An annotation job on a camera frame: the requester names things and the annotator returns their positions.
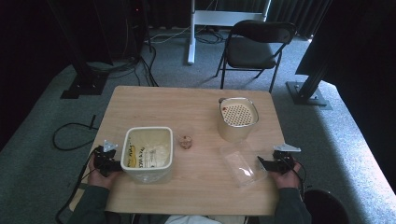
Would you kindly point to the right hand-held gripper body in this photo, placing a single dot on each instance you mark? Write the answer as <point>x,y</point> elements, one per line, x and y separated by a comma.
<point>283,161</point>

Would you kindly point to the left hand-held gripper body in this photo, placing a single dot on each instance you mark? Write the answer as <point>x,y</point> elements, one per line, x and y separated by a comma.
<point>102,160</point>

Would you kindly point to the clear plastic container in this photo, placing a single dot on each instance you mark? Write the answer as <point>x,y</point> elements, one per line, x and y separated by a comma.
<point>241,166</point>

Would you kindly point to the white bin with plastic liner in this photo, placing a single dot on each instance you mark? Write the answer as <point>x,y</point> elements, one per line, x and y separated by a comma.
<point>148,154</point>

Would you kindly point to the person's right hand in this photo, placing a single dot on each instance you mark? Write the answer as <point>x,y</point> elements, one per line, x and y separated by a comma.
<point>287,179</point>

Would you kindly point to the person's left hand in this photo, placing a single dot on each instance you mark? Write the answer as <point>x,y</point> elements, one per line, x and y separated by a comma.
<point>97,179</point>

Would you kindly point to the metal container with perforated insert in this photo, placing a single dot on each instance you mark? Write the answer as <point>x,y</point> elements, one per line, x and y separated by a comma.
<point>238,116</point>

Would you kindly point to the black round stool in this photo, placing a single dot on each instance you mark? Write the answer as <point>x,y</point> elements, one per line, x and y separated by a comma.
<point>325,207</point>

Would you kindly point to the black metal stand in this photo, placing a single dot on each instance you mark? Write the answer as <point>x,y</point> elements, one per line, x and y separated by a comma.
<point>85,82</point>
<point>308,93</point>

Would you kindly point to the small brown object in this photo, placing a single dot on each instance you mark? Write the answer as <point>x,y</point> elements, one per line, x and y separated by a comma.
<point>185,141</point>

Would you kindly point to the person's lap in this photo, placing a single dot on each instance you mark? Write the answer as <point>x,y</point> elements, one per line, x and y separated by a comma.
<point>193,219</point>

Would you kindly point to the black folding chair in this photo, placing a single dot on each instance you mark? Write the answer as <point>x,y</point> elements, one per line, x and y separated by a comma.
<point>253,51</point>

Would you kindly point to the white desk frame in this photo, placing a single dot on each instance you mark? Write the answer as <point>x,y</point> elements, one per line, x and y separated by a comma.
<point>218,18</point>

